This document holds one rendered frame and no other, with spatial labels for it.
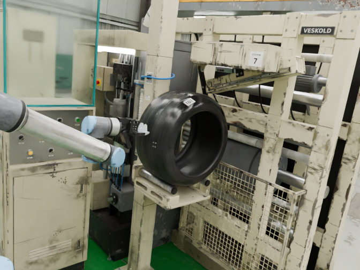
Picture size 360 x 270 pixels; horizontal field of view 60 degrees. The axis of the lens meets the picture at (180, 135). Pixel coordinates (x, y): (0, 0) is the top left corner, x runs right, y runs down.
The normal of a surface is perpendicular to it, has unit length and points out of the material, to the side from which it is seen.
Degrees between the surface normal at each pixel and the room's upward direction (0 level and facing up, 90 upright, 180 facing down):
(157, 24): 90
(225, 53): 90
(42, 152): 90
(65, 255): 90
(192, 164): 38
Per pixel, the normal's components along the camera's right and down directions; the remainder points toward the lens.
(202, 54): -0.75, 0.07
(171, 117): 0.04, -0.22
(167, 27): 0.65, 0.25
